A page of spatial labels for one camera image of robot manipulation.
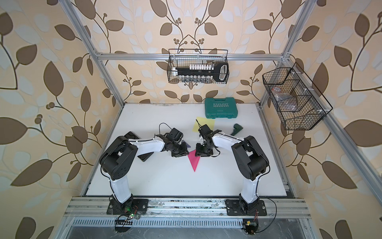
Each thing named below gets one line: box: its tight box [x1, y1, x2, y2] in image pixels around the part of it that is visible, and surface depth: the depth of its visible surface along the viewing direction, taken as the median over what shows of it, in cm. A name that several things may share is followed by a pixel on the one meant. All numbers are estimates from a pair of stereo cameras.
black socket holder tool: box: [172, 61, 230, 83], surface depth 86 cm
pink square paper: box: [187, 149, 201, 172], surface depth 92 cm
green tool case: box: [204, 97, 238, 120], surface depth 115 cm
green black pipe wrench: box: [230, 123, 244, 136], surface depth 106 cm
